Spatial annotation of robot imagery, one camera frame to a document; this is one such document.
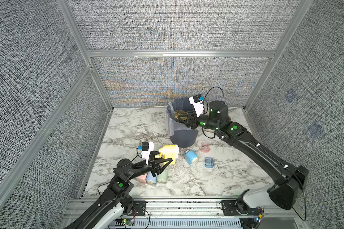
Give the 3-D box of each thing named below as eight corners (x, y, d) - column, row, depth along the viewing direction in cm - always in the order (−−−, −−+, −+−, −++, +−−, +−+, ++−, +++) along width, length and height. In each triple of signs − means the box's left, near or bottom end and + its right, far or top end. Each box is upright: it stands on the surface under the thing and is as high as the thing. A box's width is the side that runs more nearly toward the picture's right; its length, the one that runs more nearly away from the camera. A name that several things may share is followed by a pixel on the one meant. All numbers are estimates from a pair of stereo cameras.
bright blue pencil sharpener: (190, 167, 90) (191, 162, 84) (183, 156, 94) (184, 151, 89) (197, 162, 92) (199, 157, 86) (190, 153, 96) (191, 147, 90)
